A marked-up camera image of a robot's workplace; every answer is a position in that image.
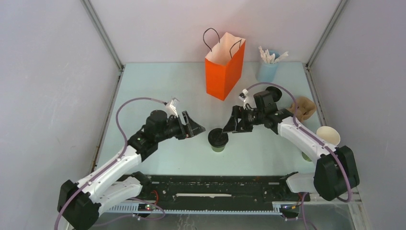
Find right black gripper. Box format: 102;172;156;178
222;105;265;133

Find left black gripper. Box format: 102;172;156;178
156;111;205;142

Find black coffee cup lid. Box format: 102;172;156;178
208;128;229;148

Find green paper coffee cup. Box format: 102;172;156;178
211;144;226;152

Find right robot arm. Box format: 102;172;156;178
223;87;360;201

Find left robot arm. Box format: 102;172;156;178
57;110;205;230

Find orange paper bag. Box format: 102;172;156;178
203;28;246;101

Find light blue holder cup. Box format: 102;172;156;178
256;50;279;82

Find brown cardboard cup carrier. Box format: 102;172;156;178
295;96;317;122

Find white wrapped stirrer sticks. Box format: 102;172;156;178
258;46;289;64

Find stack of paper cups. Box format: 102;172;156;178
303;126;341;163

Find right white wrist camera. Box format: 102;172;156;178
239;89;256;110

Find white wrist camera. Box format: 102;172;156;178
165;98;179;117
239;89;256;110

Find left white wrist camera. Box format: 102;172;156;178
165;98;179;117

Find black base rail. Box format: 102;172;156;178
106;174;301;215

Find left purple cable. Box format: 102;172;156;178
54;97;169;230

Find purple cable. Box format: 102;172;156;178
246;82;353;230
54;97;169;230

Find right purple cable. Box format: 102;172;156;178
246;82;353;230

